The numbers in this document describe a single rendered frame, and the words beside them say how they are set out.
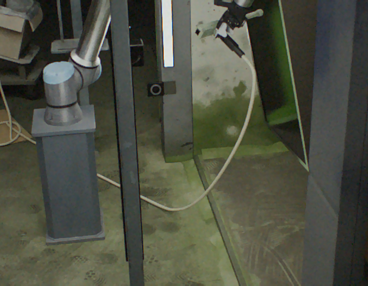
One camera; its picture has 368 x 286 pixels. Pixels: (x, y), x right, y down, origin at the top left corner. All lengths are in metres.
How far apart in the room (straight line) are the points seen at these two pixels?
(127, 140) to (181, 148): 2.22
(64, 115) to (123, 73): 1.37
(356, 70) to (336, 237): 0.32
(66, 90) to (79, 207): 0.61
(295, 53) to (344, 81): 1.88
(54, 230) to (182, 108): 1.15
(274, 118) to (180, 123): 0.72
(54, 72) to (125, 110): 1.29
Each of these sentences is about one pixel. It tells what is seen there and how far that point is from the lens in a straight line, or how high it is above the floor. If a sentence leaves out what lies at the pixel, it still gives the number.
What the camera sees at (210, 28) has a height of 1.14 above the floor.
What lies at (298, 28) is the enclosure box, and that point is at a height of 1.16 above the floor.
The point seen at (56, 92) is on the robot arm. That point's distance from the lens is 3.40.
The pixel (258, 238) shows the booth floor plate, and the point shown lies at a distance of 3.58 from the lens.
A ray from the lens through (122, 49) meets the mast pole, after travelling 2.06.
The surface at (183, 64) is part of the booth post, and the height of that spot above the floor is 0.65.
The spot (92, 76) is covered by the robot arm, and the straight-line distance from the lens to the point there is 3.54.
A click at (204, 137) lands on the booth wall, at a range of 4.36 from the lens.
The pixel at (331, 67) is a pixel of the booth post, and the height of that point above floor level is 1.60.
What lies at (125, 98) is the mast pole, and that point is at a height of 1.23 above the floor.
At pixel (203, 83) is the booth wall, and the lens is 4.22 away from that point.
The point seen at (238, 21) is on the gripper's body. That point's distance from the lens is 3.05.
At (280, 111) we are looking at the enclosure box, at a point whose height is 0.52.
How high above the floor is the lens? 2.01
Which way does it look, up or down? 26 degrees down
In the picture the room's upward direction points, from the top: 2 degrees counter-clockwise
